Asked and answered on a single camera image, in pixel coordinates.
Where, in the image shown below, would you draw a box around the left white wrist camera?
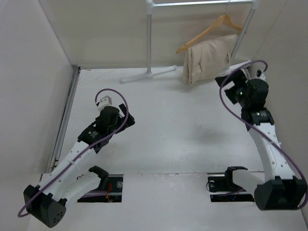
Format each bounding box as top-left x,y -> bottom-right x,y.
95,96 -> 112,112

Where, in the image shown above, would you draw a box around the wooden clothes hanger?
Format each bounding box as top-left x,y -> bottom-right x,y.
176,1 -> 245,54

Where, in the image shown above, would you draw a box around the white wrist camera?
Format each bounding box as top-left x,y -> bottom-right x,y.
95,96 -> 112,112
256,70 -> 266,81

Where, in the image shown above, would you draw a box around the purple cable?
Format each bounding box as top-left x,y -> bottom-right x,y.
17,88 -> 129,218
219,60 -> 308,210

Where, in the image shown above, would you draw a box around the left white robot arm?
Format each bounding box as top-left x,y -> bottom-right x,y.
23,104 -> 135,228

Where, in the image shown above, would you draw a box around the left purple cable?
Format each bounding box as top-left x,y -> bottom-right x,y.
17,88 -> 129,218

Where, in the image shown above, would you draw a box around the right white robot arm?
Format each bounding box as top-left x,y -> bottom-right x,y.
215,70 -> 308,210

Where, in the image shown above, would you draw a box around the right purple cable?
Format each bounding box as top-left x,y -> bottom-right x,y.
219,60 -> 308,210

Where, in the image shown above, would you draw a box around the beige trousers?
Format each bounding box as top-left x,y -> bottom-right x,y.
183,34 -> 238,84

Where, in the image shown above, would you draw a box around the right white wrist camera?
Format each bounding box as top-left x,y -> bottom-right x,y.
256,70 -> 266,81

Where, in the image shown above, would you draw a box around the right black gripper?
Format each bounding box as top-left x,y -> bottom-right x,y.
215,69 -> 250,108

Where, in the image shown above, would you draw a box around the white clothes rack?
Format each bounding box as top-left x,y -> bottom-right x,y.
120,0 -> 260,84

